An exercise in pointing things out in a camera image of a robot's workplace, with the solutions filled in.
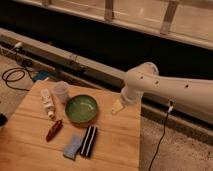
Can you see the pale yellow suction end effector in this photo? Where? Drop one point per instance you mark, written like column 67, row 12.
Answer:
column 117, row 106

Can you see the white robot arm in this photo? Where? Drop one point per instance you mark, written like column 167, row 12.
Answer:
column 195, row 94

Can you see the green ceramic bowl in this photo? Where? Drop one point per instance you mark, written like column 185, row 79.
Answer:
column 81, row 109

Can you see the black white striped block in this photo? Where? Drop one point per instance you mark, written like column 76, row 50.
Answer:
column 88, row 141

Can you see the clear plastic cup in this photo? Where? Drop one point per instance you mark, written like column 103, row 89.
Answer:
column 60, row 89

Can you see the dark red brown utensil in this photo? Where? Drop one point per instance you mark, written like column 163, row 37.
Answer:
column 53, row 130

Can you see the blue sponge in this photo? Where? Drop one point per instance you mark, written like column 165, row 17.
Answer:
column 72, row 147

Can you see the white tube with cap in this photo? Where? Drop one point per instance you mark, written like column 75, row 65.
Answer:
column 48, row 103

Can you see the blue object on floor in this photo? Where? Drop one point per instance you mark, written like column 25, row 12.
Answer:
column 42, row 75

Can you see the black object at left edge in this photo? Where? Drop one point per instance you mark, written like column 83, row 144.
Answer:
column 3, row 119

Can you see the white wall plug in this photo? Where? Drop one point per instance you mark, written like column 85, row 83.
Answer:
column 170, row 106

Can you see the white plug on rail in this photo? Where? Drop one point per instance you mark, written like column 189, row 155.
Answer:
column 18, row 45

